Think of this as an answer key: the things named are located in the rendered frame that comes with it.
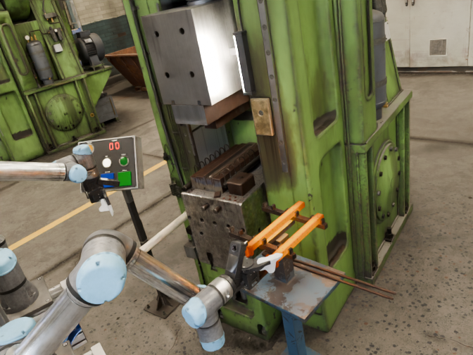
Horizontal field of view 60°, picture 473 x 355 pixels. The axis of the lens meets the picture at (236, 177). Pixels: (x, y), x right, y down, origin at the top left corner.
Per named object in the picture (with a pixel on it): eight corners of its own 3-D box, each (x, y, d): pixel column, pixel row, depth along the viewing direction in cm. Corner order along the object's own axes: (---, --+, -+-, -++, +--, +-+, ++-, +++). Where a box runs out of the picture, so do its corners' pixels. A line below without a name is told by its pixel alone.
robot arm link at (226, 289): (204, 280, 124) (223, 290, 119) (215, 272, 127) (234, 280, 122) (209, 299, 128) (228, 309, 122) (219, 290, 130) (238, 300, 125)
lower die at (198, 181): (222, 193, 202) (219, 177, 199) (192, 187, 214) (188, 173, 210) (266, 157, 232) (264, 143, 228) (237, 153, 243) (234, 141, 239)
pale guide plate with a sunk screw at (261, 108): (272, 136, 184) (267, 99, 177) (255, 134, 189) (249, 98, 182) (274, 134, 186) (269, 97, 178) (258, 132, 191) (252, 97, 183)
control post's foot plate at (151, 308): (165, 320, 261) (161, 310, 257) (141, 310, 273) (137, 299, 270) (187, 298, 276) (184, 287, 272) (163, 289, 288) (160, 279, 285)
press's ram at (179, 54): (227, 106, 175) (207, 5, 158) (163, 104, 197) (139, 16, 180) (276, 77, 204) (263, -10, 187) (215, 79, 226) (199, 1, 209)
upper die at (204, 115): (207, 125, 187) (203, 105, 183) (175, 123, 199) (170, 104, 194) (256, 96, 216) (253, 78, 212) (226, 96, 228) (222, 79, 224)
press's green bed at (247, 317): (269, 343, 230) (255, 278, 210) (217, 322, 252) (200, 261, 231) (312, 281, 268) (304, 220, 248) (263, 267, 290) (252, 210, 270)
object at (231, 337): (258, 372, 214) (257, 371, 214) (177, 335, 248) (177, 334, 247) (293, 320, 242) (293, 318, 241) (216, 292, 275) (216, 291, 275)
